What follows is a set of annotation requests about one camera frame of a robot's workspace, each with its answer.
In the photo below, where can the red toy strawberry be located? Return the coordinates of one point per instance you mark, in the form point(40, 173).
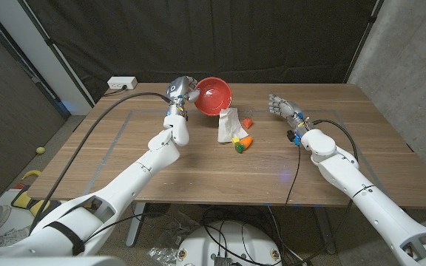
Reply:
point(248, 122)

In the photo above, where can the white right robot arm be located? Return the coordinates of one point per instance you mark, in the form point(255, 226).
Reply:
point(361, 196)

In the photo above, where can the white cloth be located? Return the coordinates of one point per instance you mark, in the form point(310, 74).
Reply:
point(228, 125)

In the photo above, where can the yellow block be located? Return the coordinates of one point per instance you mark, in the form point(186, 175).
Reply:
point(235, 140)

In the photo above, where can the black backdrop stand pole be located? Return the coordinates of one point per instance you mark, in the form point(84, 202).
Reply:
point(55, 51)
point(362, 40)

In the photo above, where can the black round fan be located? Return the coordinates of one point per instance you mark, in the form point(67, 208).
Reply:
point(157, 210)

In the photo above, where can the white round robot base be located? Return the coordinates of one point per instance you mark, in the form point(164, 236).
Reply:
point(231, 244)

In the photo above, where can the yellow-green ball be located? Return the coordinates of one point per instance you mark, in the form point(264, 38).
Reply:
point(40, 150)

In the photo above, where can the orange toy carrot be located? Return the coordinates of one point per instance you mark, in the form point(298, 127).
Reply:
point(246, 142)

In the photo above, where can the white table leg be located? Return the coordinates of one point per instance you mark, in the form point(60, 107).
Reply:
point(136, 225)

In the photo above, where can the yellow toy banana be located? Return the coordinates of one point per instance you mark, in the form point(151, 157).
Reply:
point(31, 173)

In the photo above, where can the red bowl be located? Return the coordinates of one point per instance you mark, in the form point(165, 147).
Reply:
point(214, 96)

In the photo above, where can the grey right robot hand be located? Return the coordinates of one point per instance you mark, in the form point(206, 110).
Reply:
point(288, 109)

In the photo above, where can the black backdrop curtain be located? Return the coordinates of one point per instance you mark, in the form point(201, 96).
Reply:
point(205, 37)

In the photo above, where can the white power strip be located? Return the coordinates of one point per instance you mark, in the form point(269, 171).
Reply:
point(121, 82)

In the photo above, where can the grey table leg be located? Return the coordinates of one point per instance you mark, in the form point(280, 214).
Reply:
point(324, 231)

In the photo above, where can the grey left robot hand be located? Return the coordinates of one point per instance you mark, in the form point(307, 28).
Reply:
point(179, 88)

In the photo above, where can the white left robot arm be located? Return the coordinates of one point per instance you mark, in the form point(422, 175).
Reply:
point(135, 181)

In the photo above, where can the clear plastic bag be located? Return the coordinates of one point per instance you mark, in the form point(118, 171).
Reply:
point(174, 232)

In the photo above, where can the black and yellow floor mat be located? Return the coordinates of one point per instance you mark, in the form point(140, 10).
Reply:
point(22, 199)

